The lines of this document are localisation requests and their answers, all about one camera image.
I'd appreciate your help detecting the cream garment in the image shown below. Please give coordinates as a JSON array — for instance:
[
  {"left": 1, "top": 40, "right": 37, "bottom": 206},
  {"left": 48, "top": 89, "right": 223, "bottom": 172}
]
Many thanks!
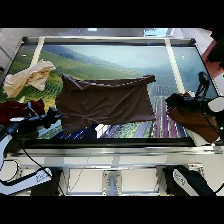
[{"left": 2, "top": 59, "right": 57, "bottom": 100}]

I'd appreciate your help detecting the black cable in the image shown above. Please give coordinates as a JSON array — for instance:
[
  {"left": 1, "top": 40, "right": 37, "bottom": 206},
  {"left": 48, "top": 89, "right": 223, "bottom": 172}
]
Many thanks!
[{"left": 15, "top": 138, "right": 54, "bottom": 178}]

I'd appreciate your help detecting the silver frame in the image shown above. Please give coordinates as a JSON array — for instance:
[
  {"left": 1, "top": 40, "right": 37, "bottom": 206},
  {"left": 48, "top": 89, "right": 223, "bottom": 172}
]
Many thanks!
[{"left": 0, "top": 35, "right": 224, "bottom": 197}]

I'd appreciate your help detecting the rust brown garment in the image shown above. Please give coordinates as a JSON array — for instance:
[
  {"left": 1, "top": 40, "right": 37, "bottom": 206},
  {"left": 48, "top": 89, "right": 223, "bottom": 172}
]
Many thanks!
[{"left": 166, "top": 106, "right": 220, "bottom": 145}]

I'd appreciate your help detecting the brown shirt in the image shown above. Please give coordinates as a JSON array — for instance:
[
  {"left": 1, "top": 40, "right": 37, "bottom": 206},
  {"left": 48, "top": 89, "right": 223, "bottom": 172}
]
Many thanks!
[{"left": 54, "top": 73, "right": 158, "bottom": 136}]

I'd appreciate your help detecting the red garment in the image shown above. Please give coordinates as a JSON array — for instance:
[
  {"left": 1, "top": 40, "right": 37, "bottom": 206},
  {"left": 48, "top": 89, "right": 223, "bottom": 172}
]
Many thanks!
[{"left": 0, "top": 99, "right": 47, "bottom": 125}]

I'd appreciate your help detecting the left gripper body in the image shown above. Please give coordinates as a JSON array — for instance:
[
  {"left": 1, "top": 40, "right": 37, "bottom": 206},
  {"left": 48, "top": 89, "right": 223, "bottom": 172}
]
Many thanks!
[{"left": 41, "top": 107, "right": 64, "bottom": 130}]

